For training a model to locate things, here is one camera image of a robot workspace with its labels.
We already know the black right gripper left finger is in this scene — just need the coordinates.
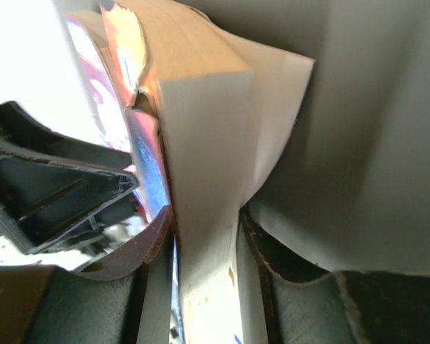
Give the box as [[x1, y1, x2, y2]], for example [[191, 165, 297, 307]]
[[0, 206, 172, 343]]

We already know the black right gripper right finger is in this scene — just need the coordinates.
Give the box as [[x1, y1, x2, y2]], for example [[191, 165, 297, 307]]
[[238, 209, 430, 343]]

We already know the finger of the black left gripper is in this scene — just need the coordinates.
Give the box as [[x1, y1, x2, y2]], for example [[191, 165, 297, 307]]
[[0, 101, 138, 254]]

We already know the purple white paperback book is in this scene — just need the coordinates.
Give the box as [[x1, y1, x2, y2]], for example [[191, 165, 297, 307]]
[[67, 10, 130, 153]]

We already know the blue book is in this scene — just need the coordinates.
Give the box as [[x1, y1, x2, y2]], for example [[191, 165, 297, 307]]
[[100, 1, 315, 343]]

